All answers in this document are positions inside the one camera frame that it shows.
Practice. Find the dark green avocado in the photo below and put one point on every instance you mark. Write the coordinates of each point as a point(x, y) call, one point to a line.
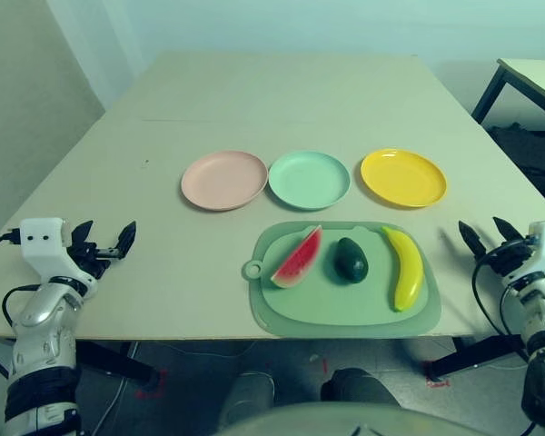
point(350, 261)

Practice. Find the grey robot right leg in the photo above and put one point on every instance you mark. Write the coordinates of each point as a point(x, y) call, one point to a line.
point(359, 386)

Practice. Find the red floor tape mark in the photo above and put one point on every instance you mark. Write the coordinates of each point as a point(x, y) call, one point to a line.
point(161, 381)
point(438, 384)

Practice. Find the grey robot torso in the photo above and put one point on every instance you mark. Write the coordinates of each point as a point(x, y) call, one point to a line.
point(336, 422)

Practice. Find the grey robot left leg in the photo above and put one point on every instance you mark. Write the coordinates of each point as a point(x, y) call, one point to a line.
point(247, 395)

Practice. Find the yellow banana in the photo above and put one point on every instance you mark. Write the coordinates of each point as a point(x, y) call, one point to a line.
point(411, 268)

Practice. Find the dark fuzzy floor rug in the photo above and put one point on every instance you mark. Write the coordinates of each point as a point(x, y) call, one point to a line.
point(531, 154)

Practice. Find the black table leg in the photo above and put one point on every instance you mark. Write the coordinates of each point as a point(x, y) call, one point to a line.
point(472, 359)
point(113, 361)

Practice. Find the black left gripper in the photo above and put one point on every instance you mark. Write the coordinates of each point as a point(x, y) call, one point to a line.
point(93, 259)

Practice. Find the pink round plate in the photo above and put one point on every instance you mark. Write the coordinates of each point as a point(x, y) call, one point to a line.
point(222, 181)

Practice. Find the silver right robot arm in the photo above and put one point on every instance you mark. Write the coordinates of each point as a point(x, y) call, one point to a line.
point(536, 309)

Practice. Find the grey robot leg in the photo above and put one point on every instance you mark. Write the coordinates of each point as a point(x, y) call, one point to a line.
point(247, 395)
point(359, 386)

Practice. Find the red watermelon slice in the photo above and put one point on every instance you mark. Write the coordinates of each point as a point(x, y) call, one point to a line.
point(300, 263)

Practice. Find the green silicone mat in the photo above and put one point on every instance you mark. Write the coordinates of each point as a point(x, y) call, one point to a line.
point(327, 309)

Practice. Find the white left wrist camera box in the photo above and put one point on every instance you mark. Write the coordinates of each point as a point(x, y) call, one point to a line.
point(43, 240)

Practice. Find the beige side table black frame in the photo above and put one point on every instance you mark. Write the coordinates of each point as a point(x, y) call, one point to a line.
point(536, 77)

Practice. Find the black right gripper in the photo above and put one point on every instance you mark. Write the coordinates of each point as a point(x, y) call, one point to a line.
point(504, 261)

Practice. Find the mint green round plate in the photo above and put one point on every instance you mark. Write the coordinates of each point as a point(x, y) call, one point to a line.
point(309, 181)

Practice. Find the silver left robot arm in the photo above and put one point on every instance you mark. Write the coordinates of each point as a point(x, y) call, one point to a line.
point(41, 313)

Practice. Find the yellow round plate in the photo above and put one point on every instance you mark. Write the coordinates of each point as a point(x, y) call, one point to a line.
point(402, 179)

